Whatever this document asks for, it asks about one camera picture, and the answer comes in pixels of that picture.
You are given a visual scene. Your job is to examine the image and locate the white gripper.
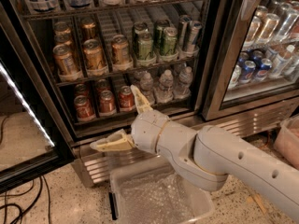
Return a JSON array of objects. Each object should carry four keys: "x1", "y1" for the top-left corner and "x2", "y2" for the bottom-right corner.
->
[{"x1": 90, "y1": 85, "x2": 170, "y2": 154}]

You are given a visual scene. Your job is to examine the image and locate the orange can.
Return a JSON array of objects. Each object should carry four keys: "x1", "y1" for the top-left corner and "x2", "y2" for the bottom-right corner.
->
[
  {"x1": 81, "y1": 18, "x2": 96, "y2": 40},
  {"x1": 52, "y1": 44, "x2": 78, "y2": 76},
  {"x1": 54, "y1": 21, "x2": 75, "y2": 50},
  {"x1": 83, "y1": 39, "x2": 106, "y2": 70},
  {"x1": 111, "y1": 35, "x2": 130, "y2": 64}
]

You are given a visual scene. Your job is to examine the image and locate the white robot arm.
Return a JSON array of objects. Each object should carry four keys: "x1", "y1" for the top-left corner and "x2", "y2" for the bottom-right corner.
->
[{"x1": 91, "y1": 85, "x2": 299, "y2": 222}]

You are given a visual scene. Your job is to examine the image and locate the red can front right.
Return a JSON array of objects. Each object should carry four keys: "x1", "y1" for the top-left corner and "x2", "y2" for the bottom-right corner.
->
[{"x1": 119, "y1": 86, "x2": 135, "y2": 112}]

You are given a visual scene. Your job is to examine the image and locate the red can front middle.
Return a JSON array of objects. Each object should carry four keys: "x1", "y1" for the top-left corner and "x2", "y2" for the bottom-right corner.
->
[{"x1": 99, "y1": 91, "x2": 116, "y2": 116}]

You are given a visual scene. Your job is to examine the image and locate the water bottle middle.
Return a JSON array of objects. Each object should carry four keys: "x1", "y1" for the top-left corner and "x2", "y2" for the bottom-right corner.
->
[{"x1": 154, "y1": 69, "x2": 174, "y2": 104}]

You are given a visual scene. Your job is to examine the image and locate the water bottle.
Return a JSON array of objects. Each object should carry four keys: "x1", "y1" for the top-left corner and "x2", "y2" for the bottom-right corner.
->
[
  {"x1": 138, "y1": 73, "x2": 155, "y2": 105},
  {"x1": 173, "y1": 66, "x2": 193, "y2": 99},
  {"x1": 154, "y1": 69, "x2": 174, "y2": 104}
]

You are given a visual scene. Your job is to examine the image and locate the red can front left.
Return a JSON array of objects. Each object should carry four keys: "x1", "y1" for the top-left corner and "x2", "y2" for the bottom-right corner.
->
[{"x1": 74, "y1": 95, "x2": 95, "y2": 121}]

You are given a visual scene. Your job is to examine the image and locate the red can back left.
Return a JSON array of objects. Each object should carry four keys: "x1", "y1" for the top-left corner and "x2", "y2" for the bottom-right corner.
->
[{"x1": 74, "y1": 83, "x2": 90, "y2": 97}]

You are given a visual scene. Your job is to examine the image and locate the green can front left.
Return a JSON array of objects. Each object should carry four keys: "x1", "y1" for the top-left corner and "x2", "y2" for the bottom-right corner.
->
[{"x1": 137, "y1": 32, "x2": 153, "y2": 61}]

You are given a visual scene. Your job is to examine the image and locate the green can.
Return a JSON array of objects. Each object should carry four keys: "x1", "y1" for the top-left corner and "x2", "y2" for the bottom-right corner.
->
[
  {"x1": 154, "y1": 19, "x2": 170, "y2": 49},
  {"x1": 160, "y1": 27, "x2": 178, "y2": 56},
  {"x1": 137, "y1": 32, "x2": 153, "y2": 61},
  {"x1": 132, "y1": 21, "x2": 149, "y2": 53}
]

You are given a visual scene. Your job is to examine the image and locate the green can front right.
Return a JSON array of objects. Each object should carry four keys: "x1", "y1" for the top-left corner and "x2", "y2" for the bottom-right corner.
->
[{"x1": 160, "y1": 27, "x2": 178, "y2": 56}]

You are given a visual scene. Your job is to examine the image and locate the stainless steel fridge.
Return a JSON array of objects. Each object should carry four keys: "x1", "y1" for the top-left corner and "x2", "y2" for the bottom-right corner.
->
[{"x1": 1, "y1": 0, "x2": 286, "y2": 186}]

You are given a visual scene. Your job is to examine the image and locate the green can back left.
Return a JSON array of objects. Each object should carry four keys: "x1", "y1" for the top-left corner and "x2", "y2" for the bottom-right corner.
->
[{"x1": 132, "y1": 21, "x2": 149, "y2": 53}]

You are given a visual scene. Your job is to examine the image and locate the open glass fridge door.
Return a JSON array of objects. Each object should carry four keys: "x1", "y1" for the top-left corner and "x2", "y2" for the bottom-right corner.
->
[{"x1": 0, "y1": 31, "x2": 74, "y2": 193}]

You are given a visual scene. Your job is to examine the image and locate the green can back right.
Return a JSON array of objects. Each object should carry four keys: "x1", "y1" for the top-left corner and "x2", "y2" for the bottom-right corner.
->
[{"x1": 154, "y1": 19, "x2": 170, "y2": 49}]

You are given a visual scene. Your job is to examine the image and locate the silver slim can back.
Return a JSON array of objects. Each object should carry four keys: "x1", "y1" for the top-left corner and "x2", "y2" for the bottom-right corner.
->
[{"x1": 178, "y1": 15, "x2": 192, "y2": 47}]

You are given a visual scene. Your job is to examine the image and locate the silver slim can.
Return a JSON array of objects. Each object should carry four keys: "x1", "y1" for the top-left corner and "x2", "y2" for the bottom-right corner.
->
[
  {"x1": 183, "y1": 21, "x2": 202, "y2": 52},
  {"x1": 178, "y1": 15, "x2": 192, "y2": 47}
]

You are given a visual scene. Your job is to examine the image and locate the silver slim can front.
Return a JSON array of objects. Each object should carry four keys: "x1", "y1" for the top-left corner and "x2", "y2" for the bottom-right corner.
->
[{"x1": 183, "y1": 21, "x2": 202, "y2": 52}]

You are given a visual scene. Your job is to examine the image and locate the blue pepsi can left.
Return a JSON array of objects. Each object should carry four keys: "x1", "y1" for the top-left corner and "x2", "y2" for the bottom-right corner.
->
[{"x1": 239, "y1": 61, "x2": 256, "y2": 83}]

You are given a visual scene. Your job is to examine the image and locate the blue pepsi can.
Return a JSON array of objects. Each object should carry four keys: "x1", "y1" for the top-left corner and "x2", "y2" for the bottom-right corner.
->
[
  {"x1": 254, "y1": 58, "x2": 272, "y2": 81},
  {"x1": 239, "y1": 61, "x2": 256, "y2": 83}
]

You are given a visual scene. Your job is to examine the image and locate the closed glass fridge door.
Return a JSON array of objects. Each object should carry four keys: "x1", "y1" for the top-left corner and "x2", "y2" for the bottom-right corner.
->
[{"x1": 203, "y1": 0, "x2": 298, "y2": 120}]

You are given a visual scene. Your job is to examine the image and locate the blue pepsi can right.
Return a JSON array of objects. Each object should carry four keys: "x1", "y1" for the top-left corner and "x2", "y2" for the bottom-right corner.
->
[{"x1": 254, "y1": 58, "x2": 272, "y2": 81}]

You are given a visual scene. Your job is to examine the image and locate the water bottle left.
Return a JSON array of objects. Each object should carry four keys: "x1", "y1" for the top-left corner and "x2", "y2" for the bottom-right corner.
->
[{"x1": 138, "y1": 73, "x2": 155, "y2": 105}]

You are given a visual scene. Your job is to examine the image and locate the water bottle right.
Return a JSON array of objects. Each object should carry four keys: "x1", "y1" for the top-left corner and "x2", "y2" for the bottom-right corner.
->
[{"x1": 173, "y1": 66, "x2": 193, "y2": 99}]

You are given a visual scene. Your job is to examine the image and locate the clear plastic bin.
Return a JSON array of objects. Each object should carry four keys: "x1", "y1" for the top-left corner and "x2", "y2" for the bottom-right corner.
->
[{"x1": 110, "y1": 156, "x2": 214, "y2": 224}]

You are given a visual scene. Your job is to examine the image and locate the pink plastic tub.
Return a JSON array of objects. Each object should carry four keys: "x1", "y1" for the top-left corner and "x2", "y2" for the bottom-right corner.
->
[{"x1": 274, "y1": 115, "x2": 299, "y2": 170}]

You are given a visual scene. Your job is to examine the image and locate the orange cable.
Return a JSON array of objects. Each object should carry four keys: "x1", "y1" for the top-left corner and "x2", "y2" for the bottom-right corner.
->
[{"x1": 260, "y1": 131, "x2": 271, "y2": 149}]

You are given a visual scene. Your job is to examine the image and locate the black floor cables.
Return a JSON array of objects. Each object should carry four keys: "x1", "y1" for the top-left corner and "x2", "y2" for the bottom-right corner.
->
[{"x1": 0, "y1": 175, "x2": 52, "y2": 224}]

